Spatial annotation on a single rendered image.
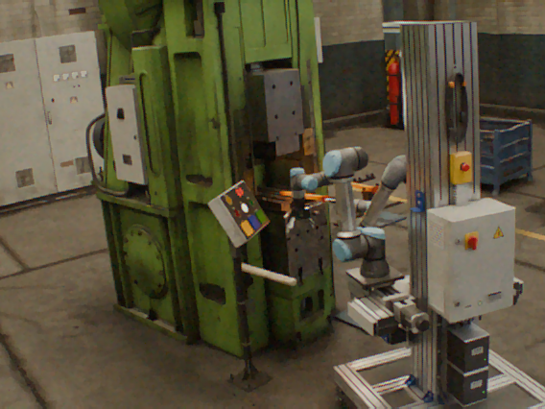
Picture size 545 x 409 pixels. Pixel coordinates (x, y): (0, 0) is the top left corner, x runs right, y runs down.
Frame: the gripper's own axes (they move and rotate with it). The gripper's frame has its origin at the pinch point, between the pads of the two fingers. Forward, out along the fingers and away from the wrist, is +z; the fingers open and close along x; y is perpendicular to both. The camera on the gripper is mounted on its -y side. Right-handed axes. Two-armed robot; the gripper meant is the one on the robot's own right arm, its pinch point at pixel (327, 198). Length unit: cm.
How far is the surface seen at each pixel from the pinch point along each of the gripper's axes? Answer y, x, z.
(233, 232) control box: 1, -70, 5
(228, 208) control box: -12, -69, 8
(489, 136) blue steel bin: 39, 368, 90
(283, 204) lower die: 4.9, -10.2, 27.6
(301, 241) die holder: 29.7, -3.1, 22.1
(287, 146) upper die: -29.9, -2.6, 26.8
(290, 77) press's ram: -71, 5, 26
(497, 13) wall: -80, 832, 313
